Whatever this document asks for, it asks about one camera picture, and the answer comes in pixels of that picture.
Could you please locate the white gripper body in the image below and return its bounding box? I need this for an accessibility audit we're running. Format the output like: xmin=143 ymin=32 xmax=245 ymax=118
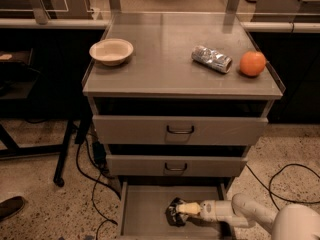
xmin=200 ymin=200 xmax=217 ymax=222

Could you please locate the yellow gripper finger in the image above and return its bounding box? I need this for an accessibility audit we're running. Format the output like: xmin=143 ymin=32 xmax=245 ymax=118
xmin=176 ymin=202 xmax=201 ymax=215

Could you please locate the blue chip bag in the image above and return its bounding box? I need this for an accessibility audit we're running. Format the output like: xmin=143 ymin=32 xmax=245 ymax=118
xmin=165 ymin=197 xmax=188 ymax=227

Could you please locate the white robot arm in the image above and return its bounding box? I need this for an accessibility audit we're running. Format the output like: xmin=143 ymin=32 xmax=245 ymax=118
xmin=170 ymin=193 xmax=320 ymax=240

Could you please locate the bottom drawer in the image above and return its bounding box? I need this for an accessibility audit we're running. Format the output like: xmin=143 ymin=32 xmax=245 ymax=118
xmin=117 ymin=182 xmax=235 ymax=240

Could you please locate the drawer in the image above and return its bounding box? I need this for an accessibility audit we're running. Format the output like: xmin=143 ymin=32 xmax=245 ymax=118
xmin=117 ymin=182 xmax=235 ymax=240
xmin=93 ymin=115 xmax=268 ymax=146
xmin=107 ymin=155 xmax=247 ymax=177

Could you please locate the middle drawer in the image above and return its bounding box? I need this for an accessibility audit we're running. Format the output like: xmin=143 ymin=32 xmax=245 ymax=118
xmin=107 ymin=155 xmax=247 ymax=177

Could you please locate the grey drawer cabinet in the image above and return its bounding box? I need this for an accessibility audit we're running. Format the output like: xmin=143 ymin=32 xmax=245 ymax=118
xmin=83 ymin=13 xmax=283 ymax=186

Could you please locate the top drawer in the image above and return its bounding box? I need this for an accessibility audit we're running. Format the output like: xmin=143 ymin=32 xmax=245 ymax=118
xmin=93 ymin=115 xmax=268 ymax=146

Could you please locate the black power adapter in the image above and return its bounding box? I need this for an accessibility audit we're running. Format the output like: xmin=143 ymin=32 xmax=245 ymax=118
xmin=92 ymin=141 xmax=106 ymax=166

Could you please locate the orange fruit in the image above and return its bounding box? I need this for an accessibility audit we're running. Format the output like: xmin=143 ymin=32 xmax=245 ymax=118
xmin=240 ymin=51 xmax=266 ymax=77

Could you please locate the white bowl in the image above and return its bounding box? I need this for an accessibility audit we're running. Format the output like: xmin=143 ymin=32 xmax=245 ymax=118
xmin=89 ymin=38 xmax=134 ymax=66

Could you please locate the dark shoe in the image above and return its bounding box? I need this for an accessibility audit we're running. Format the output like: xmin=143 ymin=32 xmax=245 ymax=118
xmin=0 ymin=196 xmax=25 ymax=221

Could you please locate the black cable right floor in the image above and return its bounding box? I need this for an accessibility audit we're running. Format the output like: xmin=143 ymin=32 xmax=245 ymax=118
xmin=245 ymin=163 xmax=320 ymax=212

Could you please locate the black cable floor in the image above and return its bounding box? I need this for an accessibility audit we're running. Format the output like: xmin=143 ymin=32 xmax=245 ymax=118
xmin=75 ymin=130 xmax=122 ymax=240
xmin=245 ymin=163 xmax=320 ymax=212

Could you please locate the black cable left floor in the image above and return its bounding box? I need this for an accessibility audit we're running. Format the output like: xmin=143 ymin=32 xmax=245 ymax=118
xmin=75 ymin=130 xmax=122 ymax=240

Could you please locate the black table frame left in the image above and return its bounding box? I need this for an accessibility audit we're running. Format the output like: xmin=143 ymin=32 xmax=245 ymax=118
xmin=0 ymin=47 xmax=93 ymax=188

